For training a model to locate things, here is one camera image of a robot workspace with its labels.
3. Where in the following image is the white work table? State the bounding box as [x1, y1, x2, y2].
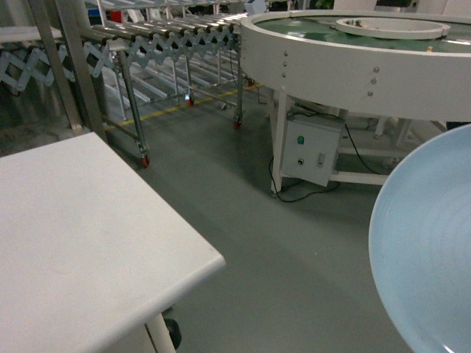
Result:
[1, 133, 225, 352]

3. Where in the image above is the white electrical control box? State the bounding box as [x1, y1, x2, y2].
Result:
[281, 113, 344, 186]

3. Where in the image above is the light blue round tray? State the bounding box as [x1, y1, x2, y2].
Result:
[369, 126, 470, 352]

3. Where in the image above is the black power cable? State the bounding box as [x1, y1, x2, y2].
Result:
[268, 106, 400, 203]

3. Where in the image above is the white round rotary table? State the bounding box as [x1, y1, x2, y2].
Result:
[241, 10, 470, 193]

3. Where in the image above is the expandable roller conveyor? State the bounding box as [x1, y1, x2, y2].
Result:
[1, 10, 244, 166]

